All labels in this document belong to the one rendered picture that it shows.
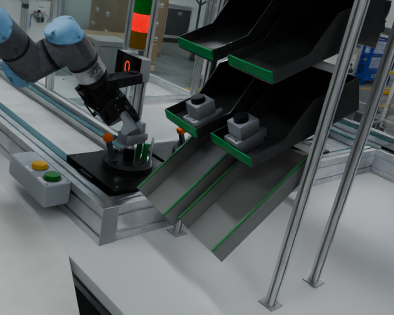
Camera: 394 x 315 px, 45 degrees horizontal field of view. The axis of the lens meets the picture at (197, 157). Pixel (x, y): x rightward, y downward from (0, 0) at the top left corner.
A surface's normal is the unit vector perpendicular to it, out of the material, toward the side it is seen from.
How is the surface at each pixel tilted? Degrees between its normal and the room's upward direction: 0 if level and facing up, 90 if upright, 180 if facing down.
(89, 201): 90
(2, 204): 0
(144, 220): 90
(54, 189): 90
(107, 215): 90
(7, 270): 0
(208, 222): 45
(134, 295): 0
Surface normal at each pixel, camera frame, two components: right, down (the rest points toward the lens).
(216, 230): -0.45, -0.62
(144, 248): 0.19, -0.91
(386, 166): -0.73, 0.11
